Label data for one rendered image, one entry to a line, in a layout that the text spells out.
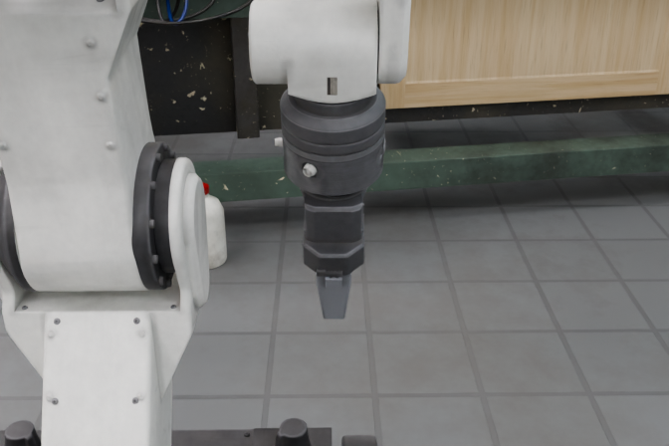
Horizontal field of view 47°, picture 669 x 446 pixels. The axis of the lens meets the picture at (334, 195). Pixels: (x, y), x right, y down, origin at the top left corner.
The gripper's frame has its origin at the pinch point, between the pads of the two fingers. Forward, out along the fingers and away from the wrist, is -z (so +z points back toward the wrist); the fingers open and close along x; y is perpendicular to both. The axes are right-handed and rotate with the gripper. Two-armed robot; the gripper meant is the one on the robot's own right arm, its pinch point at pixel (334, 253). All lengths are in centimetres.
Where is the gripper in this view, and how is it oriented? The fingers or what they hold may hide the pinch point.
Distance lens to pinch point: 75.1
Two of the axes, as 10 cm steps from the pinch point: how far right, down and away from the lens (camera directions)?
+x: 0.1, -6.4, 7.7
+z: -0.1, -7.7, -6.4
